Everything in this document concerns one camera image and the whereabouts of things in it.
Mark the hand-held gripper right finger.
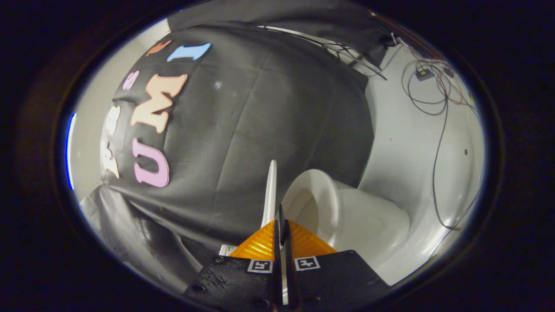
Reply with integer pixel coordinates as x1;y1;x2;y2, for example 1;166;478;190
285;218;391;311

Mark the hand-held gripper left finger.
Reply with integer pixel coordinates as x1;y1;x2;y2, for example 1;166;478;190
184;204;287;311

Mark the white toilet lid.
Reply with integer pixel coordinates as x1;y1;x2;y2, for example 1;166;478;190
261;159;289;306

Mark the white toilet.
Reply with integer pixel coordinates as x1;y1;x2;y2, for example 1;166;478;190
281;169;411;270

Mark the black backdrop cloth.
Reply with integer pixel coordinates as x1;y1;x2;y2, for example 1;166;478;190
80;0;389;295

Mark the black floor cable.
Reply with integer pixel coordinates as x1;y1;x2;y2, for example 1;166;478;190
401;60;479;231

